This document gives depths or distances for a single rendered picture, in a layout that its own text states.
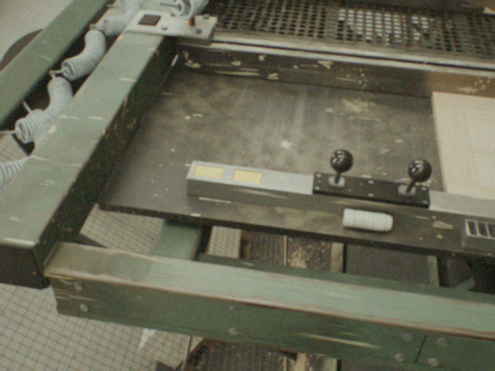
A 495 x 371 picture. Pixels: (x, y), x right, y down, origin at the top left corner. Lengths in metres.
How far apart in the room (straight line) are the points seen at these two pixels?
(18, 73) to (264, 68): 0.77
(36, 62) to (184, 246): 1.01
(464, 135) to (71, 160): 0.77
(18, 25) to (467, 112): 6.44
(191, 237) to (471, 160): 0.56
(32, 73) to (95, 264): 1.02
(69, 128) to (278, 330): 0.51
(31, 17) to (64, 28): 5.22
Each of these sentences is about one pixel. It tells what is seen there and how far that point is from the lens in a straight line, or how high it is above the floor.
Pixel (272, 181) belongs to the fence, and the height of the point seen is 1.58.
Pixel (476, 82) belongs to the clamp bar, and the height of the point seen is 1.25.
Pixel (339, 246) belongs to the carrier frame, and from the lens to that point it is 2.46.
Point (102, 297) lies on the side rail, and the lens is 0.88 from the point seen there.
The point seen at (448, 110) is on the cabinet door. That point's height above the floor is 1.28.
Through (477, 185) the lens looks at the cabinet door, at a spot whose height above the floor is 1.26.
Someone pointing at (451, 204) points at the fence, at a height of 1.32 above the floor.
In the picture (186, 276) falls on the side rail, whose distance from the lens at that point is 0.82.
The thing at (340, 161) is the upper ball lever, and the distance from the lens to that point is 0.86.
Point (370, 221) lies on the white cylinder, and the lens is 0.96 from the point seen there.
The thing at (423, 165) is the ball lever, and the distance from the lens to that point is 0.88.
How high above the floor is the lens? 1.86
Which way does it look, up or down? 15 degrees down
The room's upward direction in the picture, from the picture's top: 58 degrees counter-clockwise
